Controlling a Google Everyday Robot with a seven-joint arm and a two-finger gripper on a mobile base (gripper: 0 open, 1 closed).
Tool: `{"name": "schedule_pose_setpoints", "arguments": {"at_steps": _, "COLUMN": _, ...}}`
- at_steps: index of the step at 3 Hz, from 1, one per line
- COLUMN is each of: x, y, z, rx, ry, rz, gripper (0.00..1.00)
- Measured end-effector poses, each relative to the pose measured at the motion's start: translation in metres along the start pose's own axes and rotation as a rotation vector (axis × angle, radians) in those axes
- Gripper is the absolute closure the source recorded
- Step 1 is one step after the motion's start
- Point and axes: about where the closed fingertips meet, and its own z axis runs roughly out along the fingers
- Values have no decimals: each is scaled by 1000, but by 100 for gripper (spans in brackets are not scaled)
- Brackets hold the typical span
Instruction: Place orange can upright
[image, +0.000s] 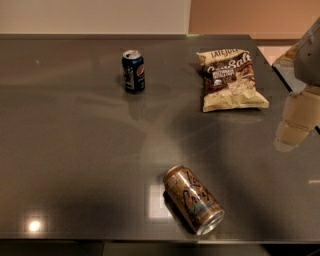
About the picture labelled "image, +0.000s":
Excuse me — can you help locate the orange LaCroix can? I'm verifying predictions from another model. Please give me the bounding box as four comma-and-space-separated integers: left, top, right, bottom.
163, 165, 225, 235

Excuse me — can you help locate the sea salt chip bag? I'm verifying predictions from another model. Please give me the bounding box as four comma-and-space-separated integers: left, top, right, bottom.
197, 49, 269, 113

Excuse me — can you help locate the blue Pepsi can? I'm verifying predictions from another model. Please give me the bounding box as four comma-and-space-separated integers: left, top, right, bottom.
122, 50, 145, 93

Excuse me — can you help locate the dark side table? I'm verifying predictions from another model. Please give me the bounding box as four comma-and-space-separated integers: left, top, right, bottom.
272, 53, 320, 134

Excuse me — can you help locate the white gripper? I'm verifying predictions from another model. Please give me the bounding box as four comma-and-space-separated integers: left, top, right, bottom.
274, 17, 320, 152

